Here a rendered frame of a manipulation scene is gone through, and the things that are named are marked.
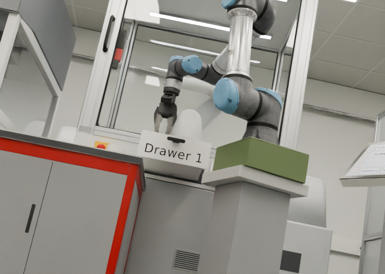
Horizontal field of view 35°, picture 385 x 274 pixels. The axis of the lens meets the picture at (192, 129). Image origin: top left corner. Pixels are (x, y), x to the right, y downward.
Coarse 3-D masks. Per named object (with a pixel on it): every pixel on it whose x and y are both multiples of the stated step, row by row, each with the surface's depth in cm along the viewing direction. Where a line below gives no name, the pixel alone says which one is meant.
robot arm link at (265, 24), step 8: (272, 0) 236; (272, 8) 235; (264, 16) 234; (272, 16) 236; (256, 24) 240; (264, 24) 238; (272, 24) 241; (256, 32) 251; (264, 32) 242; (256, 40) 248; (224, 56) 254; (208, 64) 261; (216, 64) 257; (224, 64) 255; (208, 72) 259; (216, 72) 259; (224, 72) 259; (208, 80) 261; (216, 80) 262
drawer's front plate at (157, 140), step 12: (144, 132) 247; (156, 132) 247; (144, 144) 246; (156, 144) 246; (168, 144) 246; (180, 144) 246; (192, 144) 247; (204, 144) 247; (144, 156) 244; (156, 156) 245; (168, 156) 245; (180, 156) 245; (192, 156) 245; (204, 156) 246; (204, 168) 244
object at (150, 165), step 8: (144, 160) 258; (152, 160) 255; (144, 168) 274; (152, 168) 271; (160, 168) 268; (168, 168) 264; (176, 168) 261; (184, 168) 258; (192, 168) 255; (176, 176) 278; (184, 176) 274; (192, 176) 271
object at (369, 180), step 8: (368, 144) 294; (344, 176) 277; (352, 176) 273; (360, 176) 270; (368, 176) 267; (376, 176) 263; (384, 176) 260; (344, 184) 277; (352, 184) 274; (360, 184) 271; (368, 184) 267; (376, 184) 264; (384, 184) 261
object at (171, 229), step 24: (144, 192) 274; (168, 192) 275; (192, 192) 276; (144, 216) 272; (168, 216) 272; (192, 216) 273; (144, 240) 269; (168, 240) 269; (192, 240) 270; (144, 264) 266; (168, 264) 266; (192, 264) 267
